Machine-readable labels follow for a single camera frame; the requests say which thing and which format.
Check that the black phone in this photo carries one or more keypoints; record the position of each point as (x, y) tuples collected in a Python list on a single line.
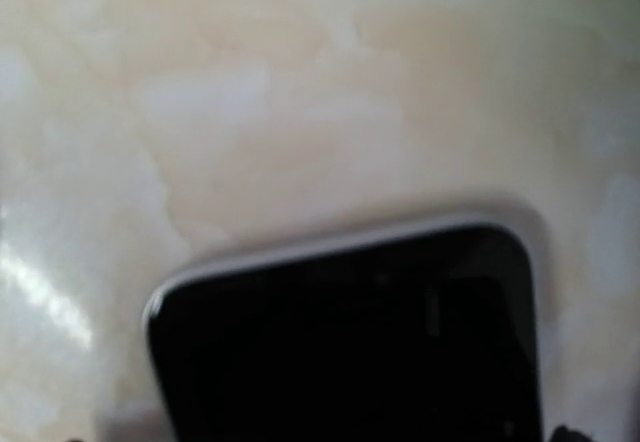
[(414, 332)]

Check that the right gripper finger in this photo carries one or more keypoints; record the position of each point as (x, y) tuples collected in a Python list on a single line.
[(565, 434)]

